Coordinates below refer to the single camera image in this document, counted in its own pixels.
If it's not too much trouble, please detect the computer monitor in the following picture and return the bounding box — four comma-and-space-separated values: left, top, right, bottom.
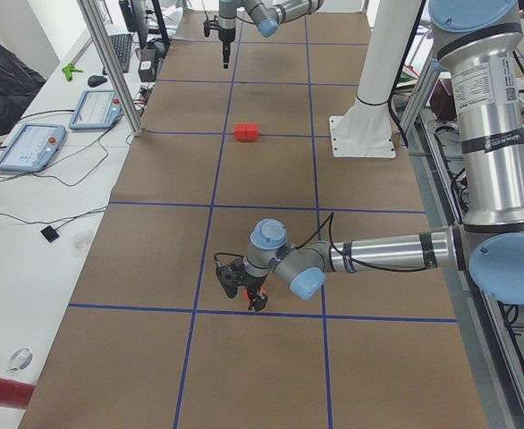
118, 0, 164, 49

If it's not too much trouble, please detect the black power adapter box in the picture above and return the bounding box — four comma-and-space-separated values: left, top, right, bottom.
138, 48, 157, 83

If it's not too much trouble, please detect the clear plastic piece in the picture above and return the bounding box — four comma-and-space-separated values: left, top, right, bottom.
71, 230, 94, 257

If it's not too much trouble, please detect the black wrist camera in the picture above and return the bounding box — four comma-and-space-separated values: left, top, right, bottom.
203, 20, 218, 38
216, 262, 245, 299

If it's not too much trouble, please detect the aluminium frame post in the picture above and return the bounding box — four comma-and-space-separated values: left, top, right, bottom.
77, 0, 143, 137

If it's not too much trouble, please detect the blue teach pendant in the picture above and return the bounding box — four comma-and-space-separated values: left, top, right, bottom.
0, 123, 67, 173
69, 89, 123, 131

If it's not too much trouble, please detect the small black square pad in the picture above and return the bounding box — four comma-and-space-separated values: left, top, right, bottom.
40, 225, 60, 243

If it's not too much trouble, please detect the clear tape roll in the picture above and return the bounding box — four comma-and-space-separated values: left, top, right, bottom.
6, 348, 33, 373

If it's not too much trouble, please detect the black pendant cable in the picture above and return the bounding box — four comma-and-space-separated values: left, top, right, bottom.
0, 106, 133, 227

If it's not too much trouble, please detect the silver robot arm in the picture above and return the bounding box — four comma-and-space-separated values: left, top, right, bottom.
236, 1, 524, 310
214, 0, 324, 69

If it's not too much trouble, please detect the red block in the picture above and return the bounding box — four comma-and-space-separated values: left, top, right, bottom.
245, 122, 260, 142
244, 288, 267, 303
233, 122, 249, 142

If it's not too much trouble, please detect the green clamp tool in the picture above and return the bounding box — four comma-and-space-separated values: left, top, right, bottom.
62, 63, 83, 82

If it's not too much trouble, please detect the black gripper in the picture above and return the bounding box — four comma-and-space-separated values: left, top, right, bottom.
243, 274, 268, 311
219, 28, 235, 69

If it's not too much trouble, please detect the black keyboard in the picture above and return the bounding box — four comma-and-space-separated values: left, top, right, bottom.
109, 33, 132, 73

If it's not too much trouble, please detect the far blue teach pendant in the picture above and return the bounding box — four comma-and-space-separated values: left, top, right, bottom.
69, 89, 123, 131

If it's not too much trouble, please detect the black computer mouse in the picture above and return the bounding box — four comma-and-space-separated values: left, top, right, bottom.
87, 75, 107, 88

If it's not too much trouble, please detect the black jacket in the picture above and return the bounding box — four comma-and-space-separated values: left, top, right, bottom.
0, 45, 46, 135

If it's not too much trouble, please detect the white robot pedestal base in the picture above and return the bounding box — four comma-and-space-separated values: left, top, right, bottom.
329, 0, 425, 159

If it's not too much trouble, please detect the red cylinder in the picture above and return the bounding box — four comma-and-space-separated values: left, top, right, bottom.
0, 377, 35, 409

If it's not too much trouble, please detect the near blue teach pendant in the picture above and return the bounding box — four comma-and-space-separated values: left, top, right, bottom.
0, 123, 67, 173

